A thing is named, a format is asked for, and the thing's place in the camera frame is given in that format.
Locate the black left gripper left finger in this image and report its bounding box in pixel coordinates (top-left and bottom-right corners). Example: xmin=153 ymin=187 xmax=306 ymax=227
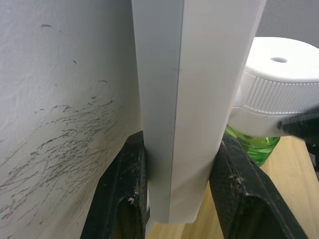
xmin=79 ymin=130 xmax=152 ymax=239

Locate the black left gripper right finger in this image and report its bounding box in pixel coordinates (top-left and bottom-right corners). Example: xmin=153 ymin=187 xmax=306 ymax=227
xmin=209 ymin=133 xmax=311 ymax=239

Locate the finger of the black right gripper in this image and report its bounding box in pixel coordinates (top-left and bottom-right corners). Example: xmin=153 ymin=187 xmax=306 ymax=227
xmin=278 ymin=104 xmax=319 ymax=175

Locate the green liquid bottle without cap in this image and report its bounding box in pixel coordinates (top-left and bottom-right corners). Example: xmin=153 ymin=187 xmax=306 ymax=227
xmin=224 ymin=124 xmax=281 ymax=168

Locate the white power strip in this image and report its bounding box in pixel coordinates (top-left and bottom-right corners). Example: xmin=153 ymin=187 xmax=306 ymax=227
xmin=131 ymin=0 xmax=266 ymax=224

